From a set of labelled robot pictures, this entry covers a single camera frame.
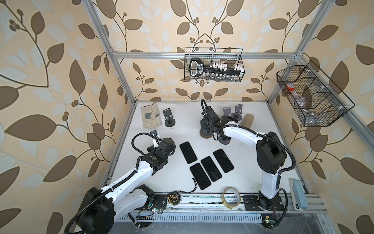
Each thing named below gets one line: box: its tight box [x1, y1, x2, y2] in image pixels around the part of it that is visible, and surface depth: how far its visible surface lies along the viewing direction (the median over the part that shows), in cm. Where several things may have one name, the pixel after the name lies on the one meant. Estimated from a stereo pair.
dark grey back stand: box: [162, 108, 176, 128], surface depth 105 cm
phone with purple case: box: [189, 162, 212, 190], surface depth 86 cm
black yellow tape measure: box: [167, 190, 181, 206], surface depth 75 cm
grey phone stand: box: [223, 106, 232, 117], surface depth 107 cm
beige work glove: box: [140, 102, 163, 129], surface depth 113 cm
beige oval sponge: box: [241, 113, 255, 129], surface depth 110 cm
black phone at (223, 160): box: [213, 148, 235, 174], surface depth 91 cm
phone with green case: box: [200, 156, 223, 182], surface depth 89 cm
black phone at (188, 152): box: [179, 141, 198, 164], surface depth 94 cm
